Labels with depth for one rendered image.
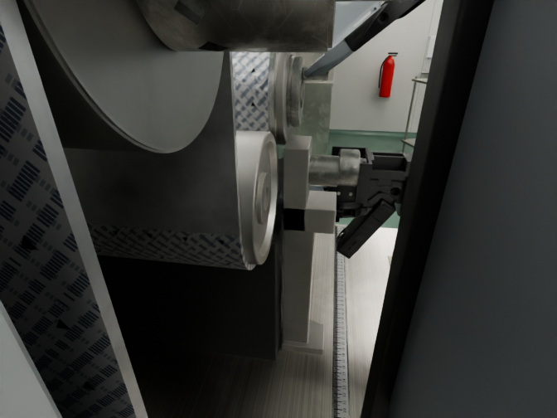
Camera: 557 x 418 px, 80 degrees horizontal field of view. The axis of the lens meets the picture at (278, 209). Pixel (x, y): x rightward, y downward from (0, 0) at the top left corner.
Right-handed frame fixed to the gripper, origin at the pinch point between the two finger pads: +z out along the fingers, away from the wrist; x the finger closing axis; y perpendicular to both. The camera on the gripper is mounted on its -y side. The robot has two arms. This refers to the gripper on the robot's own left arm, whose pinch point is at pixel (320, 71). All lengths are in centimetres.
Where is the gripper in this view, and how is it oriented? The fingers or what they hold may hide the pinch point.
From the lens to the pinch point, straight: 38.4
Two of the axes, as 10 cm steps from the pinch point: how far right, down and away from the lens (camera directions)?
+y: -6.3, -7.3, -2.8
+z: -7.6, 5.0, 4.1
